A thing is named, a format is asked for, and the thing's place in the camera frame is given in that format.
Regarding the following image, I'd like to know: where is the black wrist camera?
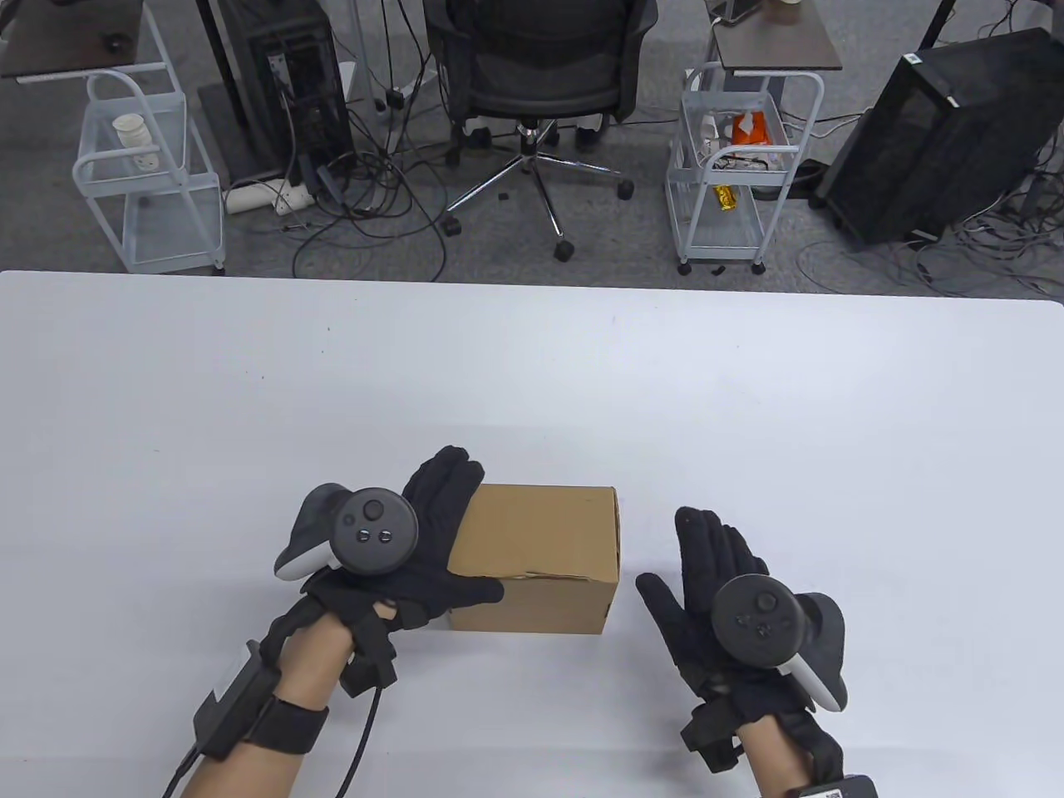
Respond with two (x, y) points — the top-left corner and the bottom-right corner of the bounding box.
(680, 698), (745, 770)
(337, 640), (398, 697)

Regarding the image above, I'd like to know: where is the black mesh office chair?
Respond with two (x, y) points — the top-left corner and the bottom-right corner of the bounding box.
(422, 0), (659, 263)

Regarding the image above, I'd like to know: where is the white wire utility cart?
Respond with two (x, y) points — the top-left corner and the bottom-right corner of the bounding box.
(71, 70), (227, 276)
(665, 62), (825, 277)

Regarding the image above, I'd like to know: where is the small brown desk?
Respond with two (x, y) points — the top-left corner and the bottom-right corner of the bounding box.
(707, 0), (843, 72)

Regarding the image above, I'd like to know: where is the person's right hand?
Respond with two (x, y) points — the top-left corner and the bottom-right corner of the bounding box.
(636, 506), (811, 724)

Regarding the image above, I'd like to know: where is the black mesh computer tower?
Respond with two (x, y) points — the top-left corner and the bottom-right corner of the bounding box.
(815, 27), (1064, 248)

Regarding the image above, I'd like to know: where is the person's right forearm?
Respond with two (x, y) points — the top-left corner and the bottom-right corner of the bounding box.
(731, 715), (845, 798)

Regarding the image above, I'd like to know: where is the dark wooden desk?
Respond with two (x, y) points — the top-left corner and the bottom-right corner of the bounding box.
(0, 0), (146, 81)

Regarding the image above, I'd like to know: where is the brown cardboard mailer box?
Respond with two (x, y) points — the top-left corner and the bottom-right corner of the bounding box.
(447, 485), (621, 636)

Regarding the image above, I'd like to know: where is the person's left hand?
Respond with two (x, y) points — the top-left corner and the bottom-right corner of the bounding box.
(301, 446), (505, 641)

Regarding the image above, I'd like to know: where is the white power strip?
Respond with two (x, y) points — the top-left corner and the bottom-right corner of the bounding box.
(224, 173), (315, 215)

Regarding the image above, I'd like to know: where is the black wrist sensor box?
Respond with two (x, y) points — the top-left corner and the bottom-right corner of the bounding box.
(786, 773), (880, 798)
(193, 640), (329, 761)

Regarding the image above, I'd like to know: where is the black glove cable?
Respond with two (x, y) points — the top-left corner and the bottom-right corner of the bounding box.
(331, 683), (390, 798)

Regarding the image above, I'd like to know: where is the grey white handheld controller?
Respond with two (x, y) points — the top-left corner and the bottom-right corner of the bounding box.
(711, 574), (849, 713)
(274, 484), (419, 581)

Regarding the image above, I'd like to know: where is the open black computer tower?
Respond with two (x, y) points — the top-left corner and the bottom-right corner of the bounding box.
(218, 0), (357, 180)

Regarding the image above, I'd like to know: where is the tangle of black floor cables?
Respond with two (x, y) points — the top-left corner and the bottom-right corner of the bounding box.
(287, 150), (450, 283)
(794, 166), (1064, 300)

